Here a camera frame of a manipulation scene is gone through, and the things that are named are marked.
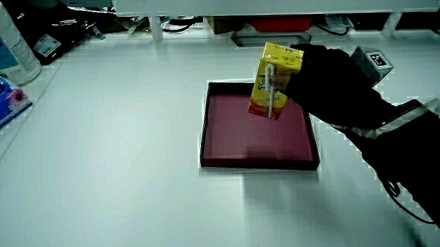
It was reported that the person's right hand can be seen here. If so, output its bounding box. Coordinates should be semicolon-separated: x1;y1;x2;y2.
269;40;397;134

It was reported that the yellow ice redtea carton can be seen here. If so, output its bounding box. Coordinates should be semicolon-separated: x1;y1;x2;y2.
245;40;307;122

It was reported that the person's right forearm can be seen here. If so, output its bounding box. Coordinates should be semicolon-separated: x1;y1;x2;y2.
329;97;440;247

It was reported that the red box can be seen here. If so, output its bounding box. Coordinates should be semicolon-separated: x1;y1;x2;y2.
248;15;315;34

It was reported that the dark red square tray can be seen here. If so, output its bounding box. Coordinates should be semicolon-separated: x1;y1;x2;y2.
197;77;321;175

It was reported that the white shelf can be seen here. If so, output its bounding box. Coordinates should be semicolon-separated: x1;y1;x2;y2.
111;0;440;47

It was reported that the brown cardboard box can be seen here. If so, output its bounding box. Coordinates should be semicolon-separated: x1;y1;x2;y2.
205;15;248;35

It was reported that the black device with white label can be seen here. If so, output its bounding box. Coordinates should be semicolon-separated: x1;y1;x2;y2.
1;0;107;67

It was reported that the white wipes canister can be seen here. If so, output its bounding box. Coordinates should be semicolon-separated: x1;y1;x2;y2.
0;0;43;87

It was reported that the blue floral tissue pack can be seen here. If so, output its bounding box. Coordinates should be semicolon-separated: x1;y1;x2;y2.
0;67;34;139

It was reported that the black glove cable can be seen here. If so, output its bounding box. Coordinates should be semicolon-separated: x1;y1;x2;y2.
381;174;436;227

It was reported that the black cable loop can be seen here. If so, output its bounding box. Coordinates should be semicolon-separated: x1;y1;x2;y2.
160;15;205;34

